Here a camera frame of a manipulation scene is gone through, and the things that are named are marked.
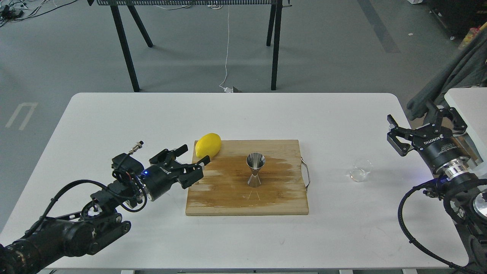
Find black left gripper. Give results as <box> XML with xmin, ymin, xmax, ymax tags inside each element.
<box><xmin>139</xmin><ymin>144</ymin><xmax>211</xmax><ymax>201</ymax></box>

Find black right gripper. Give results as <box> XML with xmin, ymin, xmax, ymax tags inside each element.
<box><xmin>387</xmin><ymin>100</ymin><xmax>470</xmax><ymax>172</ymax></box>

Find small clear glass cup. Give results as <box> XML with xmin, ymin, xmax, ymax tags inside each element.
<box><xmin>349</xmin><ymin>158</ymin><xmax>374</xmax><ymax>182</ymax></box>

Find steel double jigger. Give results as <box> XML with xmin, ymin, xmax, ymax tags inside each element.
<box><xmin>246</xmin><ymin>152</ymin><xmax>266</xmax><ymax>188</ymax></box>

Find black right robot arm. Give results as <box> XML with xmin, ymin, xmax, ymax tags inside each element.
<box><xmin>387</xmin><ymin>102</ymin><xmax>486</xmax><ymax>274</ymax></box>

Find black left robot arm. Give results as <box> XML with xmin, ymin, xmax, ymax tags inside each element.
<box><xmin>1</xmin><ymin>142</ymin><xmax>210</xmax><ymax>274</ymax></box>

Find yellow lemon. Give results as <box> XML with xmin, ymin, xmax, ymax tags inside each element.
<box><xmin>194</xmin><ymin>132</ymin><xmax>221</xmax><ymax>158</ymax></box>

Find white side table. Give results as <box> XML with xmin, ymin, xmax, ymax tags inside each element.
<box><xmin>444</xmin><ymin>87</ymin><xmax>487</xmax><ymax>170</ymax></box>

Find grey jacket on chair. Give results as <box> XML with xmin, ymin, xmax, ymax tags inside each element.
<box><xmin>405</xmin><ymin>28</ymin><xmax>487</xmax><ymax>122</ymax></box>

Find white hanging cable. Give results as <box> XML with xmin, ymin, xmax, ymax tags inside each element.
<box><xmin>218</xmin><ymin>5</ymin><xmax>234</xmax><ymax>92</ymax></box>

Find black metal frame table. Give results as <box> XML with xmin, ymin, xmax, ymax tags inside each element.
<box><xmin>88</xmin><ymin>0</ymin><xmax>292</xmax><ymax>92</ymax></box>

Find black floor cables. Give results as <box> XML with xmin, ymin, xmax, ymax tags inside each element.
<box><xmin>0</xmin><ymin>0</ymin><xmax>76</xmax><ymax>27</ymax></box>

